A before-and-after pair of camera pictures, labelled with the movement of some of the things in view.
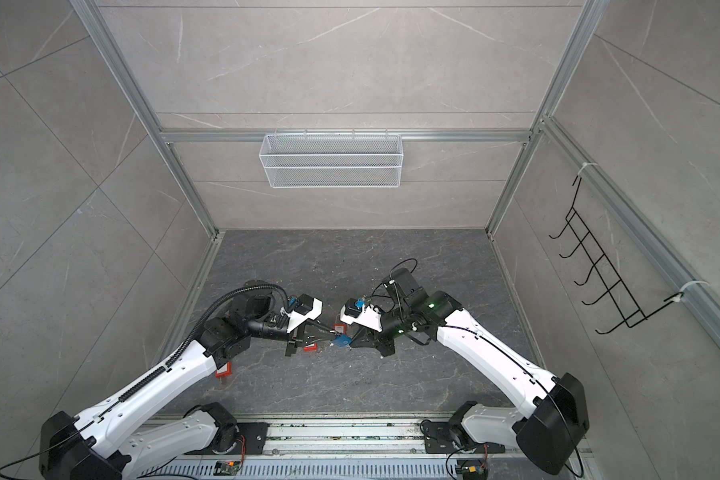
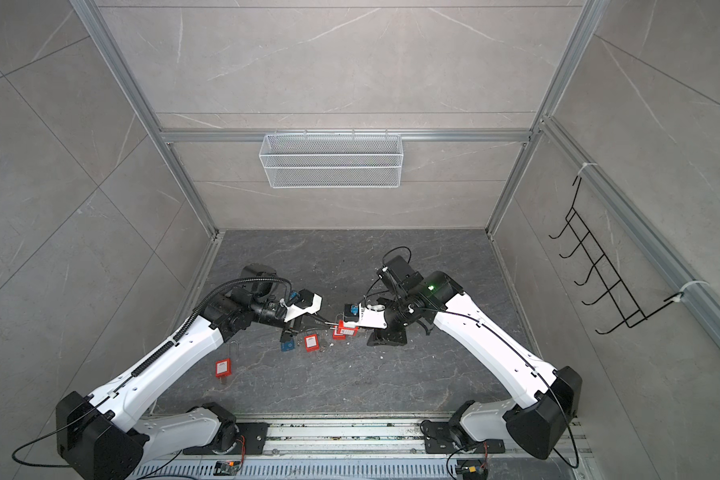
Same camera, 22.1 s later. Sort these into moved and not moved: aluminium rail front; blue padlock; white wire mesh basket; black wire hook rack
Moved: blue padlock
Not moved: black wire hook rack; aluminium rail front; white wire mesh basket
